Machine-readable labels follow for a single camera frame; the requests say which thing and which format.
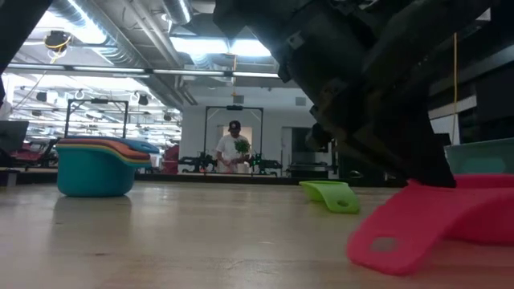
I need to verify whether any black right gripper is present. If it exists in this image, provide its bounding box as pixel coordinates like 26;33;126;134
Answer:
212;0;411;182

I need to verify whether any teal plastic basket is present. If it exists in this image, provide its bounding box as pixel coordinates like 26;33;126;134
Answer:
443;136;514;177

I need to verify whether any green measuring cup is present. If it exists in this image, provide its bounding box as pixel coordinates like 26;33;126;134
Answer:
298;180;361;215

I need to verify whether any red measuring cup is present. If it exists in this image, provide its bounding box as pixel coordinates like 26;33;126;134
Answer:
345;173;514;277

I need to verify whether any yellow measuring cup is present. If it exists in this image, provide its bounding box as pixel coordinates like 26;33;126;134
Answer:
55;143;153;167

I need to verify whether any orange measuring cup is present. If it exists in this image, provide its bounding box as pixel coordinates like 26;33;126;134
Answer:
57;138;152;162

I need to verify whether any large light blue measuring cup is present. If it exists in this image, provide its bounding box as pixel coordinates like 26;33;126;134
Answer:
55;144;137;198

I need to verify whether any whiteboard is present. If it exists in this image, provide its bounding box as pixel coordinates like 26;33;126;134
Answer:
428;106;462;146

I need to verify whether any black cabinet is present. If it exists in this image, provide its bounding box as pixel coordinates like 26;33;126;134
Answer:
290;127;334;178

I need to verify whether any green plant bunch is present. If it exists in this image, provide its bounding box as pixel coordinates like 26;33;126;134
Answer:
234;138;252;156

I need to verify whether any person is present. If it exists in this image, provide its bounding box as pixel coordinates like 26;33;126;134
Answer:
214;120;252;175

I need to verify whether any red machine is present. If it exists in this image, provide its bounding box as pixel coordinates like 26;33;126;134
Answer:
161;144;181;175

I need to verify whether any long tube light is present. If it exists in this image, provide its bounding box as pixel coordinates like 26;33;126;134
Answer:
0;63;281;80

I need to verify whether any dark flat monitor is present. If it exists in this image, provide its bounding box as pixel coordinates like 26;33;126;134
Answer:
0;120;30;153

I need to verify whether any black gantry frame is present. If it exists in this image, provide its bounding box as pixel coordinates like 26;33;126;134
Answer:
63;98;130;160
203;104;265;177

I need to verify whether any black table frame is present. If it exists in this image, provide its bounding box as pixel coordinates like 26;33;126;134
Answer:
0;169;406;188

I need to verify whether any silver ventilation duct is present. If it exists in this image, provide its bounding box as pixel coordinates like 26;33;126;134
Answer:
162;0;193;26

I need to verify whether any yellow black cable reel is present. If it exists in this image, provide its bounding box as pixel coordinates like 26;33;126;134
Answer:
43;30;73;53

